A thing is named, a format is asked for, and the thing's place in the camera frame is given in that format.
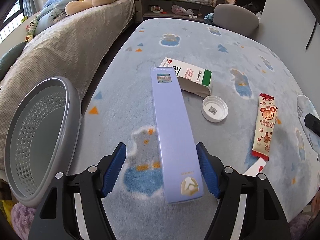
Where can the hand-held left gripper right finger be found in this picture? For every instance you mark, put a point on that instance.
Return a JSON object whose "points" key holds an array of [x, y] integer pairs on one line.
{"points": [[207, 172]]}

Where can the pink plastic bag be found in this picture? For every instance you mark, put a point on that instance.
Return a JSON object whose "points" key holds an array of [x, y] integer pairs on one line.
{"points": [[178, 10]]}

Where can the yellow plastic bag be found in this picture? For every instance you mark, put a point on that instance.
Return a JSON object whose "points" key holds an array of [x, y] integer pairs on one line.
{"points": [[6, 210]]}

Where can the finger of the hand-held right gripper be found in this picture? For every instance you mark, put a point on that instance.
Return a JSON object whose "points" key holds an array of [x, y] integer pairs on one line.
{"points": [[313, 125]]}

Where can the black framed window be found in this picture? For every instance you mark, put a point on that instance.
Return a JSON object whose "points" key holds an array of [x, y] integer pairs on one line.
{"points": [[10, 25]]}

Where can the teal cloth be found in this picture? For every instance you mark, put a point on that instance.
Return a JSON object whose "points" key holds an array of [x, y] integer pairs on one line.
{"points": [[210, 18]]}

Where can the blue folded quilt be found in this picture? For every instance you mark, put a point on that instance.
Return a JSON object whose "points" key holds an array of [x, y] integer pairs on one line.
{"points": [[52, 7]]}

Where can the white bottle cap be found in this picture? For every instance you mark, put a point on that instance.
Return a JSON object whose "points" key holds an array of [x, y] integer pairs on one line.
{"points": [[215, 110]]}

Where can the white green medicine box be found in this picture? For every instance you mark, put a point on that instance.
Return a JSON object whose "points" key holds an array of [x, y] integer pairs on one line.
{"points": [[190, 75]]}

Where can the dark green pillow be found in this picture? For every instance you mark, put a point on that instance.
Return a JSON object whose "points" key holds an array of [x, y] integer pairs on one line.
{"points": [[10, 57]]}

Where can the long purple carton box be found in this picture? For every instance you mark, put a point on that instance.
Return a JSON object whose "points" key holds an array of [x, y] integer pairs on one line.
{"points": [[172, 130]]}

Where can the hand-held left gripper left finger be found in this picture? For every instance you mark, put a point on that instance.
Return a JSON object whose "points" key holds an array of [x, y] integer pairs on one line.
{"points": [[113, 170]]}

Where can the grey blue curtain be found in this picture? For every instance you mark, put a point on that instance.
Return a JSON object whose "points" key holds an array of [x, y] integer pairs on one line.
{"points": [[27, 2]]}

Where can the grey shelf unit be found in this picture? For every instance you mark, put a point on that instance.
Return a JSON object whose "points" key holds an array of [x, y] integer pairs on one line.
{"points": [[145, 5]]}

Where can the green plush doll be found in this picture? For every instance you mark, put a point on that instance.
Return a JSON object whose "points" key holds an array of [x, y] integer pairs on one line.
{"points": [[32, 26]]}

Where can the white red paper wrapper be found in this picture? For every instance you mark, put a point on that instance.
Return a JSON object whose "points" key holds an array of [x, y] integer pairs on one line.
{"points": [[253, 168]]}

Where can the light blue printed blanket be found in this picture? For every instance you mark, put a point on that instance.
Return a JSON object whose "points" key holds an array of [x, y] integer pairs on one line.
{"points": [[200, 42]]}

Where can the bed with checked cover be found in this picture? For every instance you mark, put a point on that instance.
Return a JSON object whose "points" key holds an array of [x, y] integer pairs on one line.
{"points": [[62, 42]]}

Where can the red cream snack wrapper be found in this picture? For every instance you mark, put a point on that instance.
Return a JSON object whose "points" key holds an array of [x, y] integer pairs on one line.
{"points": [[265, 130]]}

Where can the grey padded chair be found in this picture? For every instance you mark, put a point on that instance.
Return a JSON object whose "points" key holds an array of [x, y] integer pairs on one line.
{"points": [[235, 17]]}

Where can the small paper cup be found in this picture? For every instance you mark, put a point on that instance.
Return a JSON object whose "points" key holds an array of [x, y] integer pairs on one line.
{"points": [[157, 9]]}

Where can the grey perforated waste basket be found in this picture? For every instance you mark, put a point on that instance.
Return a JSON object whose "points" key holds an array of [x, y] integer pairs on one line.
{"points": [[37, 135]]}

